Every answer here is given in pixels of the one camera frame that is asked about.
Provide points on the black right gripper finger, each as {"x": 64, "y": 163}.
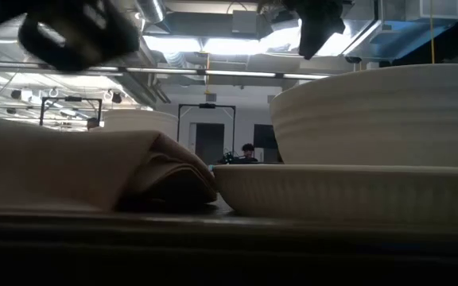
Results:
{"x": 316, "y": 32}

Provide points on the white ribbed bowl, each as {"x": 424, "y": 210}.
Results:
{"x": 372, "y": 119}

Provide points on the white ceramic mug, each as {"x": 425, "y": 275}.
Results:
{"x": 141, "y": 121}

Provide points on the beige cloth napkin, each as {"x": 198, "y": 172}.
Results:
{"x": 54, "y": 167}

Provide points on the white ribbed plate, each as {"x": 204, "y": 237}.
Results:
{"x": 352, "y": 194}

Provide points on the dark oval tray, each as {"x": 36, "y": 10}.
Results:
{"x": 229, "y": 246}

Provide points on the black background robot arm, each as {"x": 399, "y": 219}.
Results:
{"x": 227, "y": 158}

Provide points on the black ceiling lamp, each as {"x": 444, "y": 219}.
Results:
{"x": 116, "y": 97}
{"x": 16, "y": 94}

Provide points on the long ceiling light bar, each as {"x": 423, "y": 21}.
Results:
{"x": 237, "y": 73}

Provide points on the black monitor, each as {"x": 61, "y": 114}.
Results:
{"x": 265, "y": 137}

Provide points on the dark door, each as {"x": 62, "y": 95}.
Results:
{"x": 209, "y": 143}

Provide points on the black security camera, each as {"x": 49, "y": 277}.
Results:
{"x": 353, "y": 60}

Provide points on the black metal rig frame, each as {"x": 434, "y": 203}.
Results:
{"x": 207, "y": 105}
{"x": 72, "y": 99}

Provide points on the shiny rectangular air duct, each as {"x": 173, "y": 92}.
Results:
{"x": 392, "y": 35}

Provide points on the silver corrugated air duct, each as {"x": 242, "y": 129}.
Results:
{"x": 151, "y": 10}

